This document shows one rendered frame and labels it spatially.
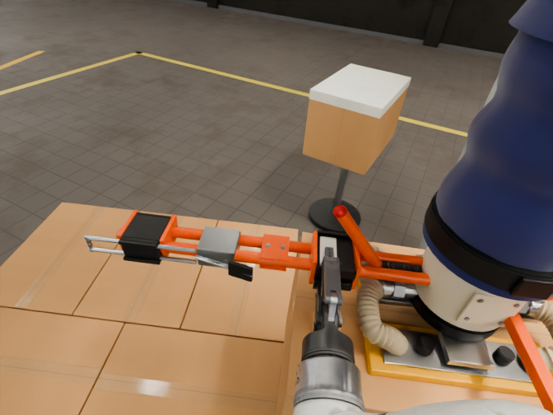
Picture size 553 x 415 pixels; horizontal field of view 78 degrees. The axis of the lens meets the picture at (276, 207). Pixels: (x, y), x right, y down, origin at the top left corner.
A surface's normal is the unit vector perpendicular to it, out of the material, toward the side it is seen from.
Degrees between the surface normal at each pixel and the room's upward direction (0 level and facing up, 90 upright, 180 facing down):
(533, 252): 94
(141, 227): 1
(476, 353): 1
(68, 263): 0
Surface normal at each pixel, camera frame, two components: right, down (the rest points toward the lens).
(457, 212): -0.97, 0.12
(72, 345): 0.07, -0.77
